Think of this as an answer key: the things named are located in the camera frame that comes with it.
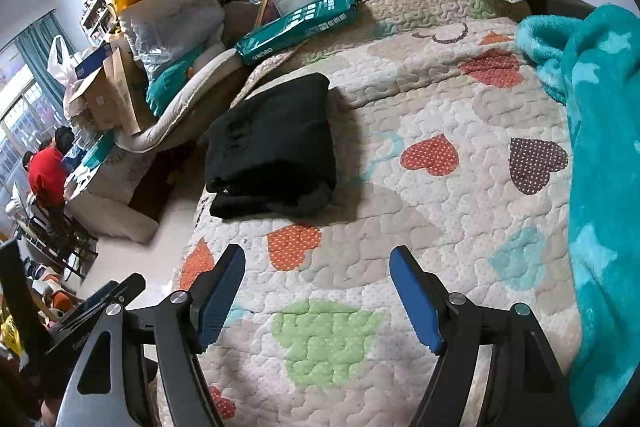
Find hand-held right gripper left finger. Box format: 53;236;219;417
55;243;247;427

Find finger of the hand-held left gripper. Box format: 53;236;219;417
114;272;147;308
60;281;121;324

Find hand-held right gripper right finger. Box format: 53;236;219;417
389;245;578;427

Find black pants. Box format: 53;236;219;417
204;73;338;220

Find dark wooden chair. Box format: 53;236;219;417
20;197;99;282

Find person's dark clothing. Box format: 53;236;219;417
0;354;63;427

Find low table with pale cloth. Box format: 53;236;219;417
65;142;168;244

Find heart print quilt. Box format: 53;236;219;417
155;0;583;427

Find teal flat box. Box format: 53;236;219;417
80;134;117;172

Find beige rolled mattress pad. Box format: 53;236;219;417
115;0;261;152

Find brown cardboard box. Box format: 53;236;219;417
102;38;151;138
64;69;118;132

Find window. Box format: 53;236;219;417
0;52;57;208

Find teal cloth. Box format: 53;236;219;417
146;44;208;116

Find teal star print blanket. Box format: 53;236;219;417
515;3;640;427

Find blue cardboard box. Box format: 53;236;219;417
75;44;114;80

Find white plastic bag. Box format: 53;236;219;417
47;34;85;86

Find teal curtain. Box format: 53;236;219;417
15;12;76;98

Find clear plastic wrapped bundle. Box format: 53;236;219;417
117;0;226;82

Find long green box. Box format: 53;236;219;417
235;0;360;66

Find white wall shelf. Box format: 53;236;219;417
80;0;122;44

